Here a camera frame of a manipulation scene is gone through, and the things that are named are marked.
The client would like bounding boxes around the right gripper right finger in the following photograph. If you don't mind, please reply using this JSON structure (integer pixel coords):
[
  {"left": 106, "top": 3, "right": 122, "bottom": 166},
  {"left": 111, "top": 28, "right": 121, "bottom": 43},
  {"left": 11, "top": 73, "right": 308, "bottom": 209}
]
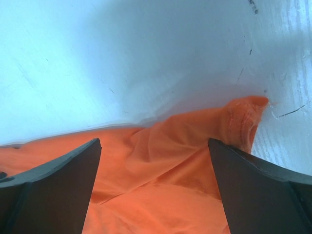
[{"left": 208, "top": 138, "right": 312, "bottom": 234}]

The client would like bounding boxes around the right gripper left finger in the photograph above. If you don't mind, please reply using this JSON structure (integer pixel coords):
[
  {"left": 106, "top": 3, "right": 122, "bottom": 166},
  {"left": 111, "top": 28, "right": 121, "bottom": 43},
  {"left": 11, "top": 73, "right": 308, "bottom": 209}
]
[{"left": 0, "top": 138, "right": 101, "bottom": 234}]

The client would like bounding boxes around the orange t shirt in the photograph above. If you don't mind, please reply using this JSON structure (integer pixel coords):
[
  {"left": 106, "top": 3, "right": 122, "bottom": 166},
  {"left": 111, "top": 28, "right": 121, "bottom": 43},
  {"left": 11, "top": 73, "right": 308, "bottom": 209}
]
[{"left": 0, "top": 96, "right": 269, "bottom": 234}]

